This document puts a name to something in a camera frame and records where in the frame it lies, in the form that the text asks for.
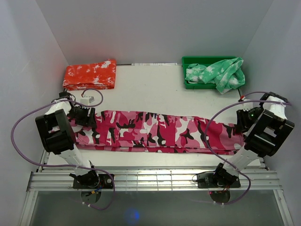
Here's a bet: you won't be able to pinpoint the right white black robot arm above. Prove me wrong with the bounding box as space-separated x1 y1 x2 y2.
212 92 294 187

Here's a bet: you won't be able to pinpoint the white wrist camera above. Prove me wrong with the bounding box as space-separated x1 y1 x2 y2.
238 96 253 112
79 96 95 105

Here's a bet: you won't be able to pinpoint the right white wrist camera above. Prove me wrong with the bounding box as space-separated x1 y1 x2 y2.
238 96 253 112

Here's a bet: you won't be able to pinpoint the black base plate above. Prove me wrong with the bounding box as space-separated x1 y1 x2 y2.
196 172 241 188
72 174 113 190

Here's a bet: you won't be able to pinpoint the aluminium frame rail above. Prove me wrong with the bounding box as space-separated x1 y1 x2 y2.
27 169 282 192

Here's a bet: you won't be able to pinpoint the pink camouflage trousers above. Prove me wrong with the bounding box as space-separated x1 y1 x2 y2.
70 110 244 155

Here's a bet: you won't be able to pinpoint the green tie-dye trousers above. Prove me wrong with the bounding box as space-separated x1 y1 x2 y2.
184 56 246 95

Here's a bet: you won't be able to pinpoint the folded orange white trousers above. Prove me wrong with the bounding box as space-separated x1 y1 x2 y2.
63 59 117 90

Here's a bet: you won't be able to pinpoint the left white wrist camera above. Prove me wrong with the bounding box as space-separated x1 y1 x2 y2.
79 96 95 105

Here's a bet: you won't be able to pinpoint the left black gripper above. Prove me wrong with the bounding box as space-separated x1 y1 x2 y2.
67 106 97 128

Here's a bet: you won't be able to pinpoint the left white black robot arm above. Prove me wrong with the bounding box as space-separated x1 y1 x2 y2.
35 91 100 188

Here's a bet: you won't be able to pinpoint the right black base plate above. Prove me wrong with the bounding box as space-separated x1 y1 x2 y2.
196 172 241 188

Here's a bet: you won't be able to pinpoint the green plastic bin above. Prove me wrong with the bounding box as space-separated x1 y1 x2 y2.
181 56 245 90

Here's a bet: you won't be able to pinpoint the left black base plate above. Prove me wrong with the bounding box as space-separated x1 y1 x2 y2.
72 174 113 190

